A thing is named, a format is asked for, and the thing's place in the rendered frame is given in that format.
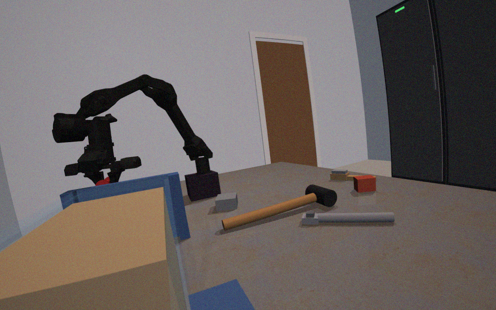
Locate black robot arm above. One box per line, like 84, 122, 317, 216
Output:
52, 74, 213, 175

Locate grey metal rod with square end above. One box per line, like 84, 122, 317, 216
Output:
301, 211, 395, 225

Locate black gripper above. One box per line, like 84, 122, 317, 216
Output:
64, 139, 142, 184

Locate wooden-handled black mallet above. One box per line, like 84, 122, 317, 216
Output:
222, 185, 337, 230

